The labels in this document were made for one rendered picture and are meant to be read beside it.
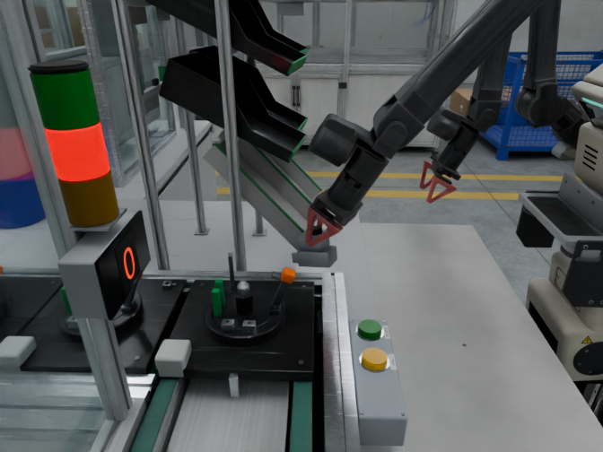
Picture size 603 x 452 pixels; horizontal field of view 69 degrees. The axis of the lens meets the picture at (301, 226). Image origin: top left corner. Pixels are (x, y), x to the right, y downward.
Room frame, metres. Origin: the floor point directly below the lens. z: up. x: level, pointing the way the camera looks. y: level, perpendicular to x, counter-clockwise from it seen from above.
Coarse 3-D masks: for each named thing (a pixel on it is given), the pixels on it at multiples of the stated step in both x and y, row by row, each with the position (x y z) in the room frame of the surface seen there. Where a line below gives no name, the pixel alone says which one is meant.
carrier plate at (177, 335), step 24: (192, 288) 0.70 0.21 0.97; (264, 288) 0.70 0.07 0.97; (288, 288) 0.70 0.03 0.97; (312, 288) 0.70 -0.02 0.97; (192, 312) 0.63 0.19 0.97; (288, 312) 0.63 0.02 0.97; (312, 312) 0.63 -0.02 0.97; (192, 336) 0.56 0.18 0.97; (288, 336) 0.56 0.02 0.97; (312, 336) 0.56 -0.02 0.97; (192, 360) 0.51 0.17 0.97; (216, 360) 0.51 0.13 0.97; (240, 360) 0.51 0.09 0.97; (264, 360) 0.51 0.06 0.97; (288, 360) 0.51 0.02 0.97; (312, 360) 0.51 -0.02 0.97
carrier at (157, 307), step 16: (144, 288) 0.70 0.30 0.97; (160, 288) 0.70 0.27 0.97; (176, 288) 0.70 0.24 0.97; (144, 304) 0.65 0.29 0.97; (160, 304) 0.65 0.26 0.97; (176, 304) 0.66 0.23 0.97; (112, 320) 0.58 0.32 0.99; (128, 320) 0.58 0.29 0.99; (144, 320) 0.61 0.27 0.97; (160, 320) 0.60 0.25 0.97; (128, 336) 0.56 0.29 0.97; (144, 336) 0.56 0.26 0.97; (160, 336) 0.56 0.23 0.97; (128, 352) 0.53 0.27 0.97; (144, 352) 0.53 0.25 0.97; (128, 368) 0.49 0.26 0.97; (144, 368) 0.49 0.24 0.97
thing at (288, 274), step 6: (288, 270) 0.61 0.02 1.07; (294, 270) 0.61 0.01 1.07; (276, 276) 0.60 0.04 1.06; (282, 276) 0.60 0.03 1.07; (288, 276) 0.60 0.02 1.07; (294, 276) 0.60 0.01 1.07; (282, 282) 0.60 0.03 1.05; (288, 282) 0.60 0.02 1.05; (282, 288) 0.60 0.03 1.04; (276, 294) 0.60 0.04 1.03; (282, 294) 0.60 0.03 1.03; (276, 300) 0.60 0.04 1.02; (276, 306) 0.60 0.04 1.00
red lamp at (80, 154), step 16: (80, 128) 0.41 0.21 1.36; (96, 128) 0.42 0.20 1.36; (48, 144) 0.41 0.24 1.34; (64, 144) 0.40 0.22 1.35; (80, 144) 0.40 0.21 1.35; (96, 144) 0.41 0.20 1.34; (64, 160) 0.40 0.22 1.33; (80, 160) 0.40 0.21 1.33; (96, 160) 0.41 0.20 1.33; (64, 176) 0.40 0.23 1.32; (80, 176) 0.40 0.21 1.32; (96, 176) 0.41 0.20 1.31
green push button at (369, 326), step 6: (360, 324) 0.59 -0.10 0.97; (366, 324) 0.59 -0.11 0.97; (372, 324) 0.59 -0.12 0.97; (378, 324) 0.59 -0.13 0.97; (360, 330) 0.58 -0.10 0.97; (366, 330) 0.58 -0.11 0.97; (372, 330) 0.58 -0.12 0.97; (378, 330) 0.58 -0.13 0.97; (366, 336) 0.57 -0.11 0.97; (372, 336) 0.57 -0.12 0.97; (378, 336) 0.57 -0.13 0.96
